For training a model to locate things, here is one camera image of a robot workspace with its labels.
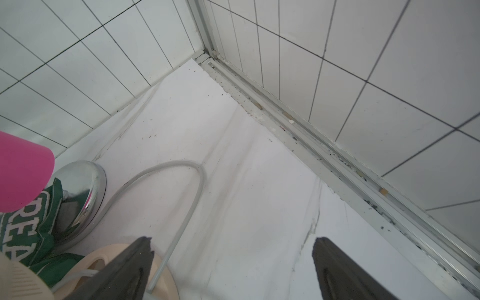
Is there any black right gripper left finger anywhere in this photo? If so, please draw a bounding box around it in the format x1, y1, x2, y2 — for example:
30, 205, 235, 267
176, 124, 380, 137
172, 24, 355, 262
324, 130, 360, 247
64, 236, 155, 300

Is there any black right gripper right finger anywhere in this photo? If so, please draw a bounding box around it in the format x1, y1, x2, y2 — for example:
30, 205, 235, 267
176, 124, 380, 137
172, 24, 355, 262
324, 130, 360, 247
312, 237, 396, 300

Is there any chrome hook stand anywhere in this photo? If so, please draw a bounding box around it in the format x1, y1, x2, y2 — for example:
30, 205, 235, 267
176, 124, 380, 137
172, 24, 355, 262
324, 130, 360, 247
52, 161, 107, 246

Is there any green snack bag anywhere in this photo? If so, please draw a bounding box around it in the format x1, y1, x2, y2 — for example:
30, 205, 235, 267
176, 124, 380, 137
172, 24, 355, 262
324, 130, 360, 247
1, 179, 84, 288

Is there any pink plastic goblet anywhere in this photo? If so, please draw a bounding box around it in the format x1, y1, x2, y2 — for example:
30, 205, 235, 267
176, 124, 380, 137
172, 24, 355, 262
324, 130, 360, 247
1, 132, 55, 213

